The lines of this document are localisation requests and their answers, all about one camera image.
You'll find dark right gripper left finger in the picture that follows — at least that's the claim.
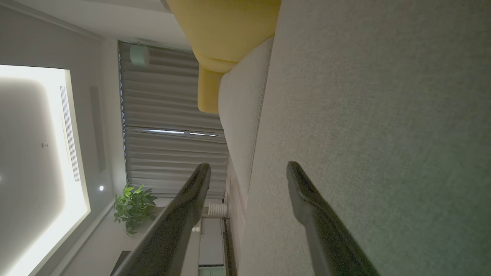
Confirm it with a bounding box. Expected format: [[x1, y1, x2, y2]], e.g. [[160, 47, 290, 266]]
[[111, 163, 212, 276]]

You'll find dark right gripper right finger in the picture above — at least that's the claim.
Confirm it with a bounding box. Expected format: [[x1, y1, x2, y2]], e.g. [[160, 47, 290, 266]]
[[286, 161, 380, 276]]

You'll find white cabinet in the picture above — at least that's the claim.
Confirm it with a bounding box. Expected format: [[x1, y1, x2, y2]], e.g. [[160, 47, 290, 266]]
[[198, 218, 225, 276]]

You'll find green leafy plant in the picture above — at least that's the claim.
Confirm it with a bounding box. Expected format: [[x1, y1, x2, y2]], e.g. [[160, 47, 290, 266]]
[[114, 184, 158, 235]]

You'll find grey pleated curtain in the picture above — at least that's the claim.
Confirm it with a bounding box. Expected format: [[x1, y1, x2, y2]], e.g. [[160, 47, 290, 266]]
[[118, 40, 229, 199]]

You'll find grey sofa back cushion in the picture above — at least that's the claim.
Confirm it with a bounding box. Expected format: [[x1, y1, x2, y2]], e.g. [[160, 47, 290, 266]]
[[218, 37, 275, 192]]

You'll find yellow sofa base block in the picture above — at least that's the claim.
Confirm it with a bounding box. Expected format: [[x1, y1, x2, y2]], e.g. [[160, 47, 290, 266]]
[[198, 64, 225, 114]]

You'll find pale cylindrical lamp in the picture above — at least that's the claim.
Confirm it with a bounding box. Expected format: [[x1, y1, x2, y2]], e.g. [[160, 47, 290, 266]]
[[129, 44, 150, 67]]

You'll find yellow sofa cushion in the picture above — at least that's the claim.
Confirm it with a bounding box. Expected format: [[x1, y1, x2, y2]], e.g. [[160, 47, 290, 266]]
[[166, 0, 282, 73]]

